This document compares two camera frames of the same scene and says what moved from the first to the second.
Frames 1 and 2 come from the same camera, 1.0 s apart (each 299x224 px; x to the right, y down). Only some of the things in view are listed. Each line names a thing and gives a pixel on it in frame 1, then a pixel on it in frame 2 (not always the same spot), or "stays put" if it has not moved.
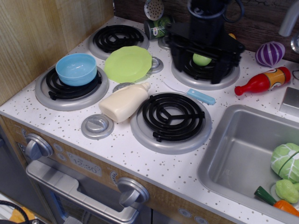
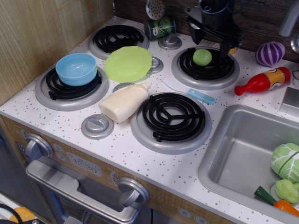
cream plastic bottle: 124,103 stays put
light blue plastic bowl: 77,69 stays put
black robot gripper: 203,39 to 216,16
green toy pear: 200,60 stays put
